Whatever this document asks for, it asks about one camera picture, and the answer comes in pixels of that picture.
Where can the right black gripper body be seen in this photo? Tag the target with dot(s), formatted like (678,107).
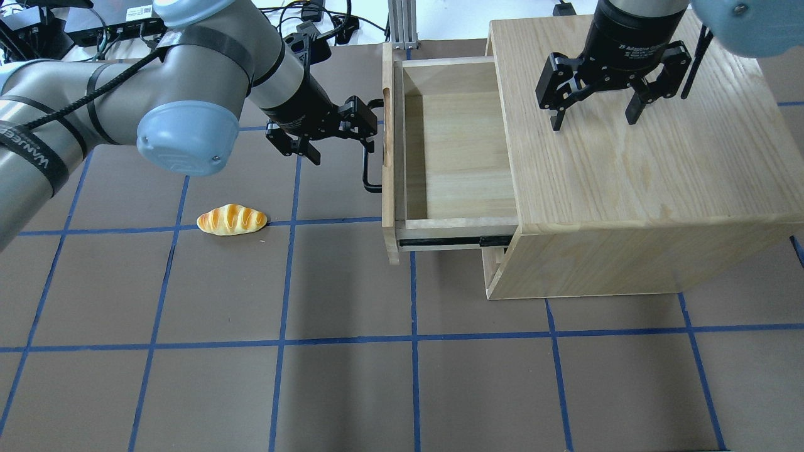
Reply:
(631,31)

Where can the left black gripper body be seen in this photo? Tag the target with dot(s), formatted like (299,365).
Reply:
(300,102)

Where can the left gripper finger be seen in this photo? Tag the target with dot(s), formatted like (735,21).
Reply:
(356,120)
(288,146)

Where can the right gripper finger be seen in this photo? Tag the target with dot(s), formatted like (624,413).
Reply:
(674,62)
(565,81)

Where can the black drawer handle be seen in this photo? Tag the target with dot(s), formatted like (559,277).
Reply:
(369,149)

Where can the wooden drawer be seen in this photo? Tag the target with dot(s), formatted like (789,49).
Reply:
(446,176)

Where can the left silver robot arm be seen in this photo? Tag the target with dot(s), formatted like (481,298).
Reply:
(180,104)

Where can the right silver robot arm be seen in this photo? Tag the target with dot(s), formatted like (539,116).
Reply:
(751,29)

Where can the wooden drawer cabinet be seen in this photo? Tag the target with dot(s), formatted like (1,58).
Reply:
(607,208)

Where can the yellow toy bread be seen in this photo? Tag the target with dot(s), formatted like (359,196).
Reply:
(232,219)

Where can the aluminium frame post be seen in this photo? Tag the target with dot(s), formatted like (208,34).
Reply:
(402,24)

